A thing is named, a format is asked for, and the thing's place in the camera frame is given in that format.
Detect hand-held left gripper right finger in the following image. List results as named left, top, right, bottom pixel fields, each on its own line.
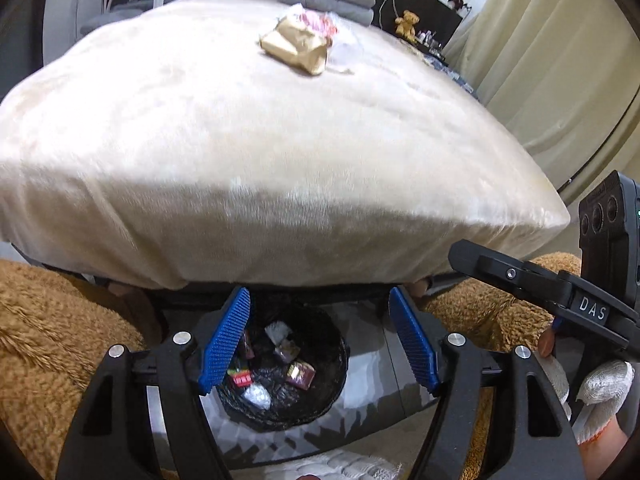
left=387, top=286, right=586, bottom=480

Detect black trash bin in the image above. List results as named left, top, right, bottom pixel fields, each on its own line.
left=215, top=300, right=351, bottom=431

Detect beige plush bed blanket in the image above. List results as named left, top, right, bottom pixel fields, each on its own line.
left=0, top=0, right=571, bottom=291

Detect clear bottle pink label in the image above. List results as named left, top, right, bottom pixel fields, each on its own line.
left=290, top=4, right=361, bottom=73

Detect white charger cable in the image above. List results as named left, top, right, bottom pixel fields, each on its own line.
left=375, top=0, right=396, bottom=31

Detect blue patterned blanket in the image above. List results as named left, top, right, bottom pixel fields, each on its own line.
left=425, top=52, right=481, bottom=98

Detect person's left hand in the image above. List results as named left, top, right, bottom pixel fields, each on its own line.
left=270, top=450, right=406, bottom=480

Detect brown fluffy cloth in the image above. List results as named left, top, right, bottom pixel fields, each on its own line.
left=0, top=259, right=166, bottom=480
left=419, top=252, right=583, bottom=361

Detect black headboard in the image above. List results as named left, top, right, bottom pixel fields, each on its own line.
left=360, top=0, right=463, bottom=48

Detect bottles on nightstand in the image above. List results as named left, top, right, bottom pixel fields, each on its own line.
left=417, top=30, right=446, bottom=56

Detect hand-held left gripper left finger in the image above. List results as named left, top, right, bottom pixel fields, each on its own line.
left=55, top=287, right=251, bottom=480

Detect person's right hand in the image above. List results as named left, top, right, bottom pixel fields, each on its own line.
left=537, top=332, right=636, bottom=447

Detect cream curtain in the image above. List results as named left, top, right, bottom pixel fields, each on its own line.
left=442, top=0, right=640, bottom=196

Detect beige paper bag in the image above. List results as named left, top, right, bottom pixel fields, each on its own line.
left=259, top=14, right=330, bottom=77

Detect white bag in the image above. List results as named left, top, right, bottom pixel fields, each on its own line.
left=264, top=321, right=293, bottom=347
left=241, top=382, right=272, bottom=410

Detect brown teddy bear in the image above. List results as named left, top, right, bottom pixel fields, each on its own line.
left=394, top=9, right=420, bottom=41

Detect person's right forearm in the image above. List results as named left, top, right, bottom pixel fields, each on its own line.
left=580, top=405, right=640, bottom=480

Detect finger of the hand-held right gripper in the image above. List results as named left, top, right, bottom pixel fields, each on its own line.
left=447, top=240, right=563, bottom=308

